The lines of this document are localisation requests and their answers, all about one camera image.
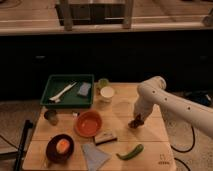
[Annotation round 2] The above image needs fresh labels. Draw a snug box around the orange bowl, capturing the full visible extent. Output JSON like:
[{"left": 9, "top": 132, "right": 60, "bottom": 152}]
[{"left": 74, "top": 110, "right": 102, "bottom": 138}]

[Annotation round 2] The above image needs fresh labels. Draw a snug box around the orange fruit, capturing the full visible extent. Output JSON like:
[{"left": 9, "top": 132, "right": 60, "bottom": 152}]
[{"left": 56, "top": 139, "right": 70, "bottom": 154}]

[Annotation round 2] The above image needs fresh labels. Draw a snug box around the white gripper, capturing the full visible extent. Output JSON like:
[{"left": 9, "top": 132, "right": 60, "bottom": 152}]
[{"left": 133, "top": 104, "right": 152, "bottom": 121}]

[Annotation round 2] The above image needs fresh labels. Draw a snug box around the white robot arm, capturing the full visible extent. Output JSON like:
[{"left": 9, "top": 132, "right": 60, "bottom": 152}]
[{"left": 133, "top": 76, "right": 213, "bottom": 138}]

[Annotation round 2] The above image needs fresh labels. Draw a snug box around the blue sponge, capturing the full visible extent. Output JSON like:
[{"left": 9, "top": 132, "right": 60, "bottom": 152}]
[{"left": 78, "top": 82, "right": 91, "bottom": 97}]

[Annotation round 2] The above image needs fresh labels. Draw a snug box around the green pepper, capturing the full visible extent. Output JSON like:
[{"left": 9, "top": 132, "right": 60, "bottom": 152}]
[{"left": 116, "top": 144, "right": 144, "bottom": 160}]

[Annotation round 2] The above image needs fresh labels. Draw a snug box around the black metal stand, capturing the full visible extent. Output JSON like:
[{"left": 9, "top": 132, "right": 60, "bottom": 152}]
[{"left": 0, "top": 120, "right": 33, "bottom": 171}]

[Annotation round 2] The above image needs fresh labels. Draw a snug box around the blue-grey cloth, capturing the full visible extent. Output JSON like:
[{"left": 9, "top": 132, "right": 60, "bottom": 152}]
[{"left": 81, "top": 143, "right": 111, "bottom": 171}]

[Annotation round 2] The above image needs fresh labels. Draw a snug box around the white cup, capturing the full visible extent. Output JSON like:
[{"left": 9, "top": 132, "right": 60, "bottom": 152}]
[{"left": 100, "top": 86, "right": 115, "bottom": 102}]

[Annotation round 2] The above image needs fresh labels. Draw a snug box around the black cable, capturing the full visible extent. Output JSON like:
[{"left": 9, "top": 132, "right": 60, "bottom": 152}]
[{"left": 170, "top": 124, "right": 197, "bottom": 171}]

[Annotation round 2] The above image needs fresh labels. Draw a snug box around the black and white eraser block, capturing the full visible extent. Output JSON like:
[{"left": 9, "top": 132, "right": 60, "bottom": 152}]
[{"left": 94, "top": 130, "right": 117, "bottom": 145}]

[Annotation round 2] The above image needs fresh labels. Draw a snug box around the green cup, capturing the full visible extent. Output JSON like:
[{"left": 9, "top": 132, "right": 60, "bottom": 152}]
[{"left": 97, "top": 78, "right": 109, "bottom": 90}]

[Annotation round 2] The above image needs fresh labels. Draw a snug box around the green plastic tray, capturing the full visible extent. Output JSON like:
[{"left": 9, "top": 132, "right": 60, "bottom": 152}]
[{"left": 40, "top": 74, "right": 94, "bottom": 109}]

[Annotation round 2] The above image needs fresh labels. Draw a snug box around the dark brown bowl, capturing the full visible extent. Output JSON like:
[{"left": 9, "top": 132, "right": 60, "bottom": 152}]
[{"left": 46, "top": 134, "right": 74, "bottom": 163}]

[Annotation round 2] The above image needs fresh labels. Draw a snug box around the small metal cup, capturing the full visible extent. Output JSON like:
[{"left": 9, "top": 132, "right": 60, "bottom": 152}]
[{"left": 44, "top": 110, "right": 58, "bottom": 126}]

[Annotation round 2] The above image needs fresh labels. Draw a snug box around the white plastic utensil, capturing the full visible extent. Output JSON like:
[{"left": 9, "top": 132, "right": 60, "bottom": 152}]
[{"left": 49, "top": 82, "right": 77, "bottom": 103}]

